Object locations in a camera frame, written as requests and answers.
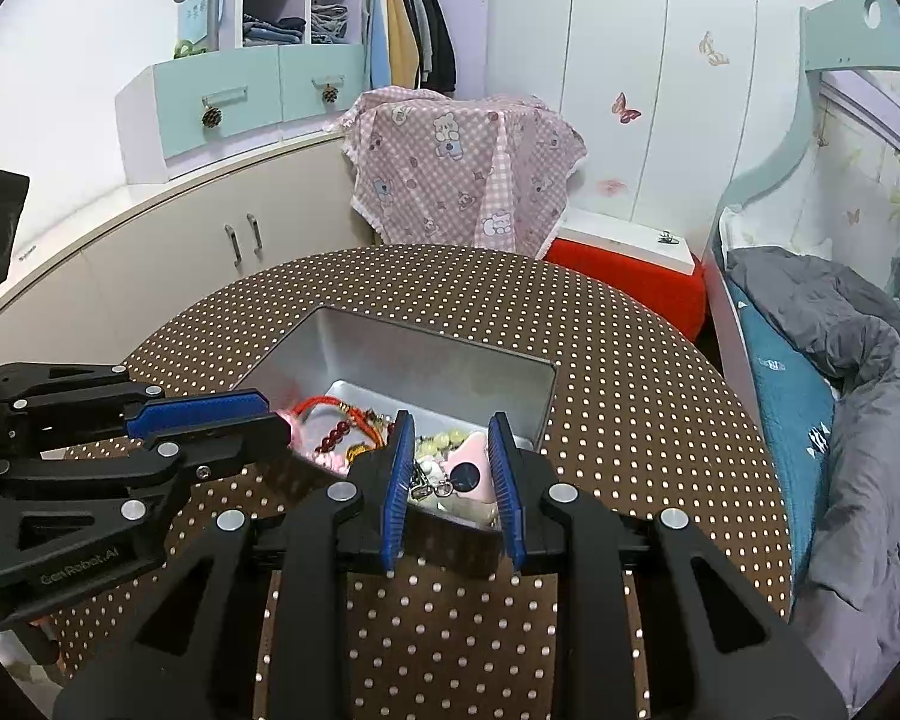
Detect teal white bed frame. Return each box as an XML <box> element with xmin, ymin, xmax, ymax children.
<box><xmin>701</xmin><ymin>0</ymin><xmax>900</xmax><ymax>391</ymax></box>

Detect white cabinet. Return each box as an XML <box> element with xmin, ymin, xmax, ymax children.
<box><xmin>0</xmin><ymin>131</ymin><xmax>380</xmax><ymax>377</ymax></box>

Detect red stool white top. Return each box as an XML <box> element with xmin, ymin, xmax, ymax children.
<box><xmin>543</xmin><ymin>208</ymin><xmax>710</xmax><ymax>343</ymax></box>

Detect dark red bead bracelet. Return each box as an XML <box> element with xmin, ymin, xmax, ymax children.
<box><xmin>311</xmin><ymin>424</ymin><xmax>362</xmax><ymax>467</ymax></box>

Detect black metal box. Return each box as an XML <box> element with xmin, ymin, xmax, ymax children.
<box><xmin>251</xmin><ymin>305</ymin><xmax>557</xmax><ymax>580</ymax></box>

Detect teal drawer unit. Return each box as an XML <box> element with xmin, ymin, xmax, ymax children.
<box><xmin>115</xmin><ymin>41</ymin><xmax>368</xmax><ymax>185</ymax></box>

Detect folded blue clothes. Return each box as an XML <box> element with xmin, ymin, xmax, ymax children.
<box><xmin>241</xmin><ymin>15</ymin><xmax>306</xmax><ymax>47</ymax></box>

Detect pink checked bear cloth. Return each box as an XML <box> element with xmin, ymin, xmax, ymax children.
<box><xmin>341</xmin><ymin>88</ymin><xmax>588</xmax><ymax>258</ymax></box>

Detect green bead bracelet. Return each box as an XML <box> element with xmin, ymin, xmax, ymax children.
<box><xmin>414</xmin><ymin>427</ymin><xmax>488</xmax><ymax>460</ymax></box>

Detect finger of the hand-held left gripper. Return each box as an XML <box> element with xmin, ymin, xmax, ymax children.
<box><xmin>0</xmin><ymin>364</ymin><xmax>268</xmax><ymax>460</ymax></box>
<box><xmin>0</xmin><ymin>412</ymin><xmax>293</xmax><ymax>628</ymax></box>

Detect yellow hanging garment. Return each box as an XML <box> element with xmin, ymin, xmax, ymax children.
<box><xmin>384</xmin><ymin>0</ymin><xmax>422</xmax><ymax>88</ymax></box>

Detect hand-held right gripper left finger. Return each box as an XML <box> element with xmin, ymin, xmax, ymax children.
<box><xmin>51</xmin><ymin>410</ymin><xmax>417</xmax><ymax>720</ymax></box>

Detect pink heart keychain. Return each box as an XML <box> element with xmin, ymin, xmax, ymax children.
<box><xmin>427</xmin><ymin>441</ymin><xmax>500</xmax><ymax>503</ymax></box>

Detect white wardrobe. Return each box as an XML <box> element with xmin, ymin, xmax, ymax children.
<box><xmin>487</xmin><ymin>0</ymin><xmax>805</xmax><ymax>242</ymax></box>

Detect teal bed sheet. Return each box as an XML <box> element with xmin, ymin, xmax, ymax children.
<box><xmin>737</xmin><ymin>300</ymin><xmax>839</xmax><ymax>595</ymax></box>

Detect brown polka dot tablecloth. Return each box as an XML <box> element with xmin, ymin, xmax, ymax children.
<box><xmin>49</xmin><ymin>244</ymin><xmax>792</xmax><ymax>720</ymax></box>

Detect red knotted cord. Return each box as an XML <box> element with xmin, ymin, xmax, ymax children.
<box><xmin>292</xmin><ymin>396</ymin><xmax>392</xmax><ymax>460</ymax></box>

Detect grey quilt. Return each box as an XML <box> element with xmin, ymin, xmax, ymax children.
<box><xmin>724</xmin><ymin>247</ymin><xmax>900</xmax><ymax>698</ymax></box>

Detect black hanging garment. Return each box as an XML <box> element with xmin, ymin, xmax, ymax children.
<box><xmin>412</xmin><ymin>0</ymin><xmax>459</xmax><ymax>95</ymax></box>

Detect light blue hanging garment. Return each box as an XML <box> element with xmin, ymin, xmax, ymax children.
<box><xmin>364</xmin><ymin>0</ymin><xmax>393</xmax><ymax>91</ymax></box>

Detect folded grey clothes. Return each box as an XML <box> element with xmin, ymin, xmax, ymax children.
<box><xmin>310</xmin><ymin>3</ymin><xmax>350</xmax><ymax>43</ymax></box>

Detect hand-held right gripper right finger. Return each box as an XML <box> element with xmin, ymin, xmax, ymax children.
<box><xmin>487</xmin><ymin>411</ymin><xmax>850</xmax><ymax>720</ymax></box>

